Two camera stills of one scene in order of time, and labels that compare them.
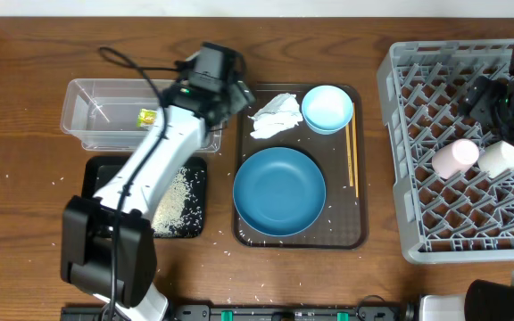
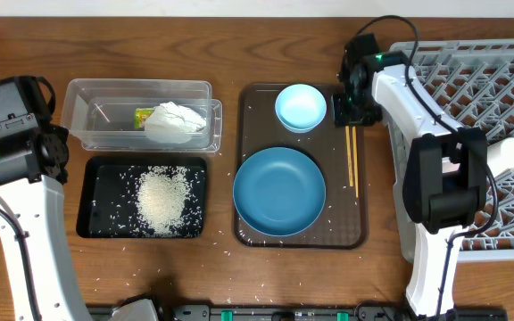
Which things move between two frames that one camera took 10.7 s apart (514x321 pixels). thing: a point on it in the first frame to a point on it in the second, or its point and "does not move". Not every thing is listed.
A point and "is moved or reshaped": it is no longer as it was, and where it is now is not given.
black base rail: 286,312 does not move
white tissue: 278,113 is moved or reshaped
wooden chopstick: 355,136 does not move
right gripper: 483,96 to 342,116
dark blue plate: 279,192 does not move
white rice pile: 169,213 does not move
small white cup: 498,157 does not move
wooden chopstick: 349,156 does not move
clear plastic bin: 117,114 does not move
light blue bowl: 327,108 is moved or reshaped
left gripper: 244,94 to 59,134
